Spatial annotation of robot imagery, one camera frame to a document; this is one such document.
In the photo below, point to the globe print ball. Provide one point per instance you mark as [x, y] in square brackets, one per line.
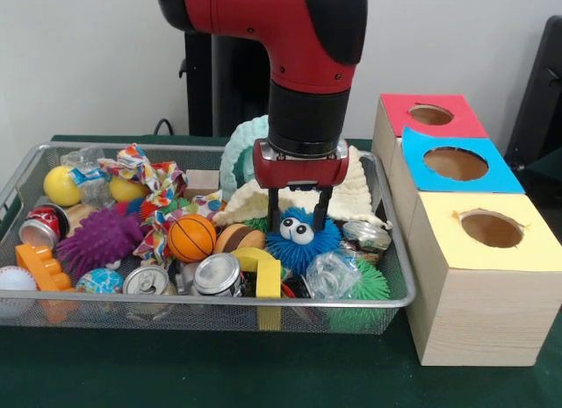
[99, 282]

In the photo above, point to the wooden cube block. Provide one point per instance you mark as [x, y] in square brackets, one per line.
[202, 182]

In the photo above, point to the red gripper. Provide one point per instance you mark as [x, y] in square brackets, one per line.
[300, 173]

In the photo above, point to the cream yellow waffle cloth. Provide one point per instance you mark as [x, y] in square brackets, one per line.
[356, 197]

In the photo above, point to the blue fuzzy ball with eyes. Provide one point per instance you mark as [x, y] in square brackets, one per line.
[299, 250]

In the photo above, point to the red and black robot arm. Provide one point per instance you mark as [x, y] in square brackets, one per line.
[299, 48]

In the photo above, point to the orange plastic block toy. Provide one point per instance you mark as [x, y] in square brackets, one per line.
[42, 269]

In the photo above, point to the white baseball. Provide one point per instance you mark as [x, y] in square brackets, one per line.
[16, 281]

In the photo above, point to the small orange basketball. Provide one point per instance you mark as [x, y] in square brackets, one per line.
[191, 238]

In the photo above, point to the black chair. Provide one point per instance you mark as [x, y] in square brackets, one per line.
[540, 92]

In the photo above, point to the purple spiky ball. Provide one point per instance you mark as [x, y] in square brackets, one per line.
[98, 241]

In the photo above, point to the mint green waffle cloth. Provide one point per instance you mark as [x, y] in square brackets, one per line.
[239, 149]

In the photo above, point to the clear crinkled plastic toy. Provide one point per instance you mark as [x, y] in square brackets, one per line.
[332, 275]

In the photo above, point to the silver metal can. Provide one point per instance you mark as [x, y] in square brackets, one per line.
[216, 275]

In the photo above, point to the red soda can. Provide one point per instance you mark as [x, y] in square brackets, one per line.
[42, 225]

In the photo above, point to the wooden box with three holes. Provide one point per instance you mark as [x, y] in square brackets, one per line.
[483, 311]

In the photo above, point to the yellow ball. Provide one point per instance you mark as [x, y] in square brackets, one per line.
[126, 190]
[61, 187]

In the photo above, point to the green spiky ball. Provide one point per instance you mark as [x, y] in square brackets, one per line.
[369, 285]

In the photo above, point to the yellow plastic block toy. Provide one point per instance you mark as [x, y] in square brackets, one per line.
[266, 275]

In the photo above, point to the dark green table cloth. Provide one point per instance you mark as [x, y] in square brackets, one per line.
[219, 373]

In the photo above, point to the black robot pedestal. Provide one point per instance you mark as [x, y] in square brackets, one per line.
[228, 83]

